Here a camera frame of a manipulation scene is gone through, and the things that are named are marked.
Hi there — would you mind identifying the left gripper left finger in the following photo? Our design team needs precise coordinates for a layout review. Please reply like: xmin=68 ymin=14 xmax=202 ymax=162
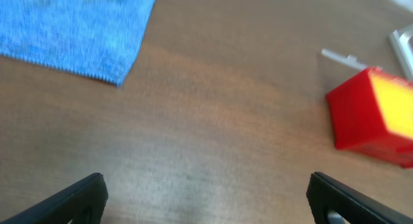
xmin=0 ymin=172 xmax=109 ymax=224

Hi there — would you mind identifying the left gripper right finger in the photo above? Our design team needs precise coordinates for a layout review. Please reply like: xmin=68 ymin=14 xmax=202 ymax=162
xmin=305 ymin=171 xmax=413 ymax=224

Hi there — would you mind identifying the red and yellow tip box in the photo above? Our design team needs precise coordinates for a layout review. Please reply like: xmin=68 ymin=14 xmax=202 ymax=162
xmin=320 ymin=48 xmax=413 ymax=170

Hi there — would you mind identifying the white and blue stand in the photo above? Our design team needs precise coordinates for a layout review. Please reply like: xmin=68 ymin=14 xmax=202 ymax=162
xmin=388 ymin=23 xmax=413 ymax=83

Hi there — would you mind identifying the blue cloth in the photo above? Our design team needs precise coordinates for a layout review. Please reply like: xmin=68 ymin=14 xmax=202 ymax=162
xmin=0 ymin=0 xmax=161 ymax=88

